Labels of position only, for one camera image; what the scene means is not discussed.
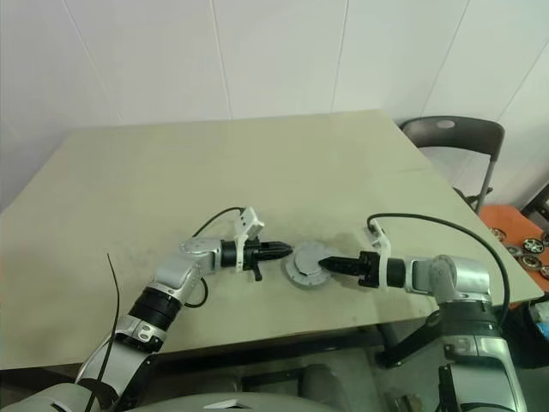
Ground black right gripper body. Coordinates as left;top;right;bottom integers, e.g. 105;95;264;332
357;251;383;288

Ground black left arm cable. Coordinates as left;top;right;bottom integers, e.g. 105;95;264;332
183;206;246;309

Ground grey motor cover with board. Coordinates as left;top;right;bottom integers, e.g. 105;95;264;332
281;240;333;285

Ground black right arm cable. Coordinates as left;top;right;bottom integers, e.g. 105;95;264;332
366;213;511;334

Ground black folding chair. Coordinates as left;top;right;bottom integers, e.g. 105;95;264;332
398;115;506;214

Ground blue plastic packet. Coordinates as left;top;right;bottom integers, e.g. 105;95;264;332
534;308;549;345

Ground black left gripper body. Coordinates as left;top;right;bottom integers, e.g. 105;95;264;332
242;239;265;282

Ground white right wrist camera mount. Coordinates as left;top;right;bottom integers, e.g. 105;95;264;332
364;217;393;294

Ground shiny metal bracket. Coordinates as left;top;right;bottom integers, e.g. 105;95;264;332
387;391;426;412

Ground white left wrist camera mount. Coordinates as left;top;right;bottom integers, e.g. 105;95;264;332
232;207;266;274

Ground black metal table frame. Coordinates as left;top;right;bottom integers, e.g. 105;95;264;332
145;319;443;379

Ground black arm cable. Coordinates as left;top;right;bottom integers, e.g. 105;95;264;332
366;213;511;334
183;206;246;309

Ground grey robot torso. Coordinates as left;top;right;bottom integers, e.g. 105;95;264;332
16;379;335;412

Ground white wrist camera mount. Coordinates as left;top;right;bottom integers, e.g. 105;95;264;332
364;217;393;294
232;207;266;274

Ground motor parts on orange tray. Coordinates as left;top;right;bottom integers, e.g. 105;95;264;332
480;204;549;294

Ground thin black loose cable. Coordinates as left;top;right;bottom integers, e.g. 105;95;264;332
85;252;121;412

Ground dark brown furniture frame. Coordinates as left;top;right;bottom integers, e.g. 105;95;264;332
521;179;549;214

